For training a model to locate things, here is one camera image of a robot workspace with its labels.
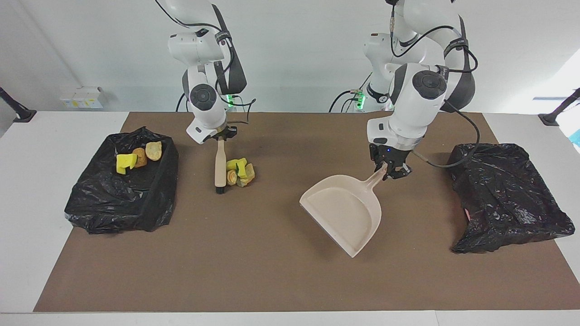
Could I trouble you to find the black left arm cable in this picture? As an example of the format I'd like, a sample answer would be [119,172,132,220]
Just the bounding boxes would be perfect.
[390,0,481,169]

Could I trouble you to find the brown table mat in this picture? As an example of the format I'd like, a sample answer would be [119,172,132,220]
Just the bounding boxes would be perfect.
[33,111,580,313]

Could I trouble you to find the black camera stand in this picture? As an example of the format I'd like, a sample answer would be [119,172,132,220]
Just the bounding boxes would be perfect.
[0,87,37,123]
[538,88,580,126]

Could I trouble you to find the white wall socket box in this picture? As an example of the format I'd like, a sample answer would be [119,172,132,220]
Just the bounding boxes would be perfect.
[60,87,108,109]

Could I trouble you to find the yellow sponge piece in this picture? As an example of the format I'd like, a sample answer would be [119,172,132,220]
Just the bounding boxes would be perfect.
[116,153,138,175]

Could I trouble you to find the beige plastic dustpan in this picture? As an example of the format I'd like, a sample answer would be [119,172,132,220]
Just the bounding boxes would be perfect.
[299,163,389,259]

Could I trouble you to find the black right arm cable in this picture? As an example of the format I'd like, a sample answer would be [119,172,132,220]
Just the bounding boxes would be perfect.
[154,0,257,125]

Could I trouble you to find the black bag lined bin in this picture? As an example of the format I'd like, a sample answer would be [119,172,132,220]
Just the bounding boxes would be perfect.
[64,126,179,235]
[445,143,576,254]

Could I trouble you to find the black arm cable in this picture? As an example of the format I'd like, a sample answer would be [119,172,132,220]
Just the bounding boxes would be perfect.
[390,0,481,169]
[154,0,257,125]

